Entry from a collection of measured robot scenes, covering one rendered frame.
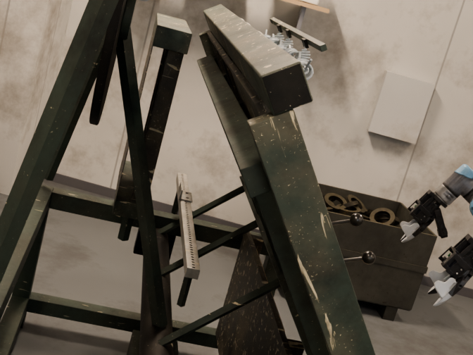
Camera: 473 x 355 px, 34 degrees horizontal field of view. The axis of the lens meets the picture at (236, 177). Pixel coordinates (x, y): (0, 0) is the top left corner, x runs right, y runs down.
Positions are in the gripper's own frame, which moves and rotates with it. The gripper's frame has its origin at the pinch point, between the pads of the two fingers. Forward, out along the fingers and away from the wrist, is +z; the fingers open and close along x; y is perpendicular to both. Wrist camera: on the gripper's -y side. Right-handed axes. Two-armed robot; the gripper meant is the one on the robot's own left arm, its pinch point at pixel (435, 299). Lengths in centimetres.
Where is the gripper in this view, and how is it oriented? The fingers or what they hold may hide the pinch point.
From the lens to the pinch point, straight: 227.4
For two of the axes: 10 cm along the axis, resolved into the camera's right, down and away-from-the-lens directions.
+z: -6.8, 7.0, 2.2
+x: -0.9, 2.2, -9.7
